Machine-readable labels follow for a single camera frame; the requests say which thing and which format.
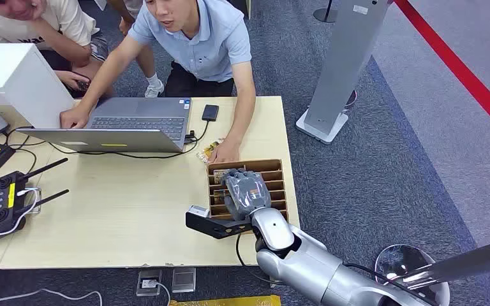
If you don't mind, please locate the person's right hand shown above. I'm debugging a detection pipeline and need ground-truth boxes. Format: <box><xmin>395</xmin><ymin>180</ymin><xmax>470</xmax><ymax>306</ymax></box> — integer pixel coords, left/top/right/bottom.
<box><xmin>60</xmin><ymin>106</ymin><xmax>90</xmax><ymax>129</ymax></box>

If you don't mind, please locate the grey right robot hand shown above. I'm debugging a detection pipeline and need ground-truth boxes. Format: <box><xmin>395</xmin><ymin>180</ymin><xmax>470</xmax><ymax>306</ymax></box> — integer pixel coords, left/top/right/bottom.
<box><xmin>223</xmin><ymin>168</ymin><xmax>272</xmax><ymax>222</ymax></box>

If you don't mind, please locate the person's left hand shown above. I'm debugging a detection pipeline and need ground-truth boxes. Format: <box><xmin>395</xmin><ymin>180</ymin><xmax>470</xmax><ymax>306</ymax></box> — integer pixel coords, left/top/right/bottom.
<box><xmin>208</xmin><ymin>140</ymin><xmax>241</xmax><ymax>164</ymax></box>

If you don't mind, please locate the tan patterned card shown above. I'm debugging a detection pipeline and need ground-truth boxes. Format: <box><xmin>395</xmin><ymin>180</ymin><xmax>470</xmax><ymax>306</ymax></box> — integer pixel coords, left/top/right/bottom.
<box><xmin>213</xmin><ymin>168</ymin><xmax>231</xmax><ymax>185</ymax></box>

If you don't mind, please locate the wooden card organizer box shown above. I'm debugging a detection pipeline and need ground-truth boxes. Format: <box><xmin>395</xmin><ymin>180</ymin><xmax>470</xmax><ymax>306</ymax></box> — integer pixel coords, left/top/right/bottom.
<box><xmin>205</xmin><ymin>158</ymin><xmax>290</xmax><ymax>222</ymax></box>

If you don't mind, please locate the person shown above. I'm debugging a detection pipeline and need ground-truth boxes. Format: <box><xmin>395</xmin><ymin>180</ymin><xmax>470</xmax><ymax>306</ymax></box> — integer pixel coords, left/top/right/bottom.
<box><xmin>106</xmin><ymin>0</ymin><xmax>165</xmax><ymax>99</ymax></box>
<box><xmin>60</xmin><ymin>0</ymin><xmax>258</xmax><ymax>164</ymax></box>
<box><xmin>0</xmin><ymin>0</ymin><xmax>115</xmax><ymax>99</ymax></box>

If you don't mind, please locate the yellow snack wrapper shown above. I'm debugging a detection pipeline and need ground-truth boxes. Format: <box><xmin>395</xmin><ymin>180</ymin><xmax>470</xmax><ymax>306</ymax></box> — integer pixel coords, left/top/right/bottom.
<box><xmin>196</xmin><ymin>138</ymin><xmax>225</xmax><ymax>164</ymax></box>

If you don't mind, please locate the small black power bank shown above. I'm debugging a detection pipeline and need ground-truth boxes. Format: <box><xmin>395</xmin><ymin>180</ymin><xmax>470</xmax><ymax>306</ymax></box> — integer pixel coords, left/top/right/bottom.
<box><xmin>201</xmin><ymin>104</ymin><xmax>220</xmax><ymax>122</ymax></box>

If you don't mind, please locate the grey laptop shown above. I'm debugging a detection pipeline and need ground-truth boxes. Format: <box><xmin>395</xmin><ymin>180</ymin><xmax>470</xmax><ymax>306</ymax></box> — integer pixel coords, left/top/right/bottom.
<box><xmin>17</xmin><ymin>97</ymin><xmax>193</xmax><ymax>154</ymax></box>

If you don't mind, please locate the white box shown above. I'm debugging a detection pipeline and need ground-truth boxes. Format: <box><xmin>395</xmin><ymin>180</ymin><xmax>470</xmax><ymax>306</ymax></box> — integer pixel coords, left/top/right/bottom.
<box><xmin>0</xmin><ymin>43</ymin><xmax>75</xmax><ymax>129</ymax></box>

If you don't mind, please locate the closed floor socket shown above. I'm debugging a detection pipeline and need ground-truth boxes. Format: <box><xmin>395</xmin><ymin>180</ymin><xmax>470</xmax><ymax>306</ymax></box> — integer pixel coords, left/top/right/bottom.
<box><xmin>171</xmin><ymin>267</ymin><xmax>197</xmax><ymax>294</ymax></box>

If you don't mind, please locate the yellow plastic sheet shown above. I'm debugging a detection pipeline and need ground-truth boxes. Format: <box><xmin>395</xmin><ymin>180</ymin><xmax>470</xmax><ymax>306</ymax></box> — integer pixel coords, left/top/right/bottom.
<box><xmin>168</xmin><ymin>295</ymin><xmax>282</xmax><ymax>306</ymax></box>

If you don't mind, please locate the black remote controller with antennas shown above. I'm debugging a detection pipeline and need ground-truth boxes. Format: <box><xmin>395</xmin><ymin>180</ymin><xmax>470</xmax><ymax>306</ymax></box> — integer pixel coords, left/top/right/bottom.
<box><xmin>0</xmin><ymin>157</ymin><xmax>70</xmax><ymax>249</ymax></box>

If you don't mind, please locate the floor socket with plug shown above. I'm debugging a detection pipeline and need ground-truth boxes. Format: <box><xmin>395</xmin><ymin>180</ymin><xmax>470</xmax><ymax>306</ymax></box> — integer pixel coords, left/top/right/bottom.
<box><xmin>135</xmin><ymin>268</ymin><xmax>164</xmax><ymax>297</ymax></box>

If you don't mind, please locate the grey kiosk stand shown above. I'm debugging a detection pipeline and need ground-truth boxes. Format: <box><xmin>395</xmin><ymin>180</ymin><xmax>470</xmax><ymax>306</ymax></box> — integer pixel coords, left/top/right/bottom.
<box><xmin>295</xmin><ymin>0</ymin><xmax>394</xmax><ymax>145</ymax></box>

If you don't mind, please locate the black stanchion base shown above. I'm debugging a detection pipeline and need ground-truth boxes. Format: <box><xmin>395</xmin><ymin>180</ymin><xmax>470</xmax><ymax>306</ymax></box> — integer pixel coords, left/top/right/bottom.
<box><xmin>312</xmin><ymin>0</ymin><xmax>339</xmax><ymax>24</ymax></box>

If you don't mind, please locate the chrome stanchion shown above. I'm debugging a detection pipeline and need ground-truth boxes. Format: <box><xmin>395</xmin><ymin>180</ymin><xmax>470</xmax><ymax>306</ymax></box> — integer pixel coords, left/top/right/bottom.
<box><xmin>373</xmin><ymin>235</ymin><xmax>490</xmax><ymax>306</ymax></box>

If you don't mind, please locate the red barrier belt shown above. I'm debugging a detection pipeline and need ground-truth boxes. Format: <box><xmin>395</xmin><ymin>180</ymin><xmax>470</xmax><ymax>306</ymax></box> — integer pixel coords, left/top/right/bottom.
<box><xmin>394</xmin><ymin>0</ymin><xmax>490</xmax><ymax>145</ymax></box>

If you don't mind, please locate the black camera bracket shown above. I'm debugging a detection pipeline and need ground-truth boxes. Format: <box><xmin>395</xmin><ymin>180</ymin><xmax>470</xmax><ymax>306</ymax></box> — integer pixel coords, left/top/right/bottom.
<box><xmin>185</xmin><ymin>211</ymin><xmax>255</xmax><ymax>240</ymax></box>

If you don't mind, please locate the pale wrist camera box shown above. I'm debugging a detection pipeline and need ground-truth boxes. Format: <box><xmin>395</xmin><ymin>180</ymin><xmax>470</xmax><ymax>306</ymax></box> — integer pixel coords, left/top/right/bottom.
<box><xmin>188</xmin><ymin>205</ymin><xmax>211</xmax><ymax>219</ymax></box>

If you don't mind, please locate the black camera cable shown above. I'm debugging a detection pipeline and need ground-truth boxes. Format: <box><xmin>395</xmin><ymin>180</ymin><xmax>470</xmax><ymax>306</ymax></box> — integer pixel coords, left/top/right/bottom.
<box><xmin>235</xmin><ymin>233</ymin><xmax>288</xmax><ymax>286</ymax></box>

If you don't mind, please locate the black laptop cable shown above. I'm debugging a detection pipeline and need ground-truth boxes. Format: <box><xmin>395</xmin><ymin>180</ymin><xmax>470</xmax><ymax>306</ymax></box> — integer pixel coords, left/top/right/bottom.
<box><xmin>48</xmin><ymin>120</ymin><xmax>210</xmax><ymax>160</ymax></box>

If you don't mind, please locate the white floor cable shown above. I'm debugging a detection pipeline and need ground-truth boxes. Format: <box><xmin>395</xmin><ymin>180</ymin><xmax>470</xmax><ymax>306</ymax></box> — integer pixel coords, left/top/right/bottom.
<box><xmin>0</xmin><ymin>288</ymin><xmax>103</xmax><ymax>306</ymax></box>

